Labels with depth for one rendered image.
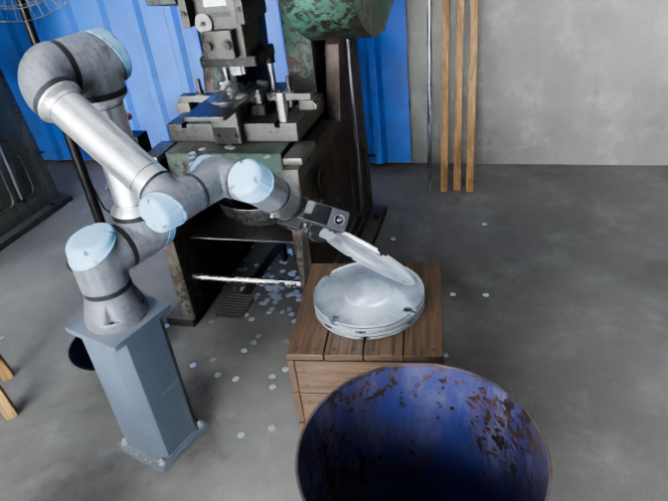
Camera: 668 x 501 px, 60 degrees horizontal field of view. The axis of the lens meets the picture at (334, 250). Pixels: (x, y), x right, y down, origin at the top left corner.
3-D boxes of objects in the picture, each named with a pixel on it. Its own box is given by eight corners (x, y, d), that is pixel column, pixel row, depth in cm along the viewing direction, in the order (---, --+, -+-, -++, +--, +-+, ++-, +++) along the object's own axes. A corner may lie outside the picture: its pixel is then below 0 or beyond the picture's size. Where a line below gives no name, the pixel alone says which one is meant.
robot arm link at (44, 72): (-17, 43, 107) (172, 210, 99) (38, 29, 114) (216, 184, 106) (-12, 92, 115) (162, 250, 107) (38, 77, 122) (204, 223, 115)
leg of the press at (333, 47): (337, 341, 196) (302, 73, 149) (305, 338, 199) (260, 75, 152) (387, 211, 270) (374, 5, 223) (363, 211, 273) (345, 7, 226)
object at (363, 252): (432, 287, 133) (434, 284, 133) (326, 221, 128) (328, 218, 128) (393, 284, 161) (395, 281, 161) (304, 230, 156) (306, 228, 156)
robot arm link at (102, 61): (109, 262, 146) (30, 39, 117) (155, 235, 156) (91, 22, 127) (140, 274, 140) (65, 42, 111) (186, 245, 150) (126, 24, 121)
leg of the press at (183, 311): (196, 327, 211) (122, 80, 163) (168, 324, 214) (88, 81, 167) (279, 208, 285) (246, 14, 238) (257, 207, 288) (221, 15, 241)
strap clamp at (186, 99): (220, 111, 194) (213, 81, 188) (175, 111, 198) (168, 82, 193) (227, 105, 198) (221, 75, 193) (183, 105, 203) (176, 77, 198)
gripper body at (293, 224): (300, 200, 133) (271, 182, 122) (331, 207, 129) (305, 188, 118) (289, 232, 132) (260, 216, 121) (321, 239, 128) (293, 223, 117)
